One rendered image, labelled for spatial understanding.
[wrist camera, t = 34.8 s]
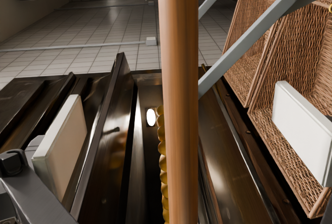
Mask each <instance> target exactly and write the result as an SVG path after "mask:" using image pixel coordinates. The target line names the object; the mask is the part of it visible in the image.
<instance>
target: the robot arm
mask: <svg viewBox="0 0 332 224"><path fill-rule="evenodd" d="M272 121H273V122H274V124H275V125H276V126H277V128H278V129H279V130H280V132H281V133H282V134H283V136H284V137H285V138H286V140H287V141H288V142H289V144H290V145H291V146H292V148H293V149H294V150H295V152H296V153H297V154H298V156H299V157H300V158H301V160H302V161H303V162H304V164H305V165H306V166H307V168H308V169H309V170H310V172H311V173H312V174H313V176H314V177H315V178H316V180H317V181H318V182H319V184H320V185H321V186H322V187H332V117H331V116H329V115H323V114H322V113H321V112H320V111H319V110H318V109H316V108H315V107H314V106H313V105H312V104H311V103H310V102H309V101H308V100H306V99H305V98H304V97H303V96H302V95H301V94H300V93H299V92H298V91H296V90H295V89H294V88H293V87H292V86H291V85H290V84H289V83H288V82H286V81H278V82H276V84H275V93H274V102H273V112H272ZM86 134H87V129H86V123H85V118H84V113H83V106H82V101H81V96H79V95H78V94H74V95H70V96H69V97H68V99H67V100H66V102H65V104H64V105H63V107H62V109H61V110H60V112H59V114H58V115H57V117H56V119H55V120H54V122H53V124H52V125H51V127H50V129H49V130H48V132H47V134H46V135H39V136H37V137H36V138H34V139H33V140H32V141H31V142H30V143H29V145H28V147H27V148H26V149H25V151H24V150H22V149H12V150H8V151H5V152H4V153H2V154H0V222H1V221H4V220H7V219H10V218H13V217H14V218H15V220H16V222H17V223H18V224H79V223H78V222H77V221H76V220H75V219H74V217H73V216H72V215H71V214H70V213H69V212H68V210H67V209H66V208H65V207H64V206H63V205H62V203H61V202H62V199H63V197H64V194H65V191H66V189H67V186H68V183H69V180H70V178H71V175H72V172H73V170H74V167H75V164H76V162H77V159H78V156H79V154H80V151H81V148H82V145H83V142H84V140H85V137H86ZM320 224H332V194H331V196H330V199H329V202H328V204H327V207H326V209H325V212H324V215H323V217H322V220H321V223H320Z"/></svg>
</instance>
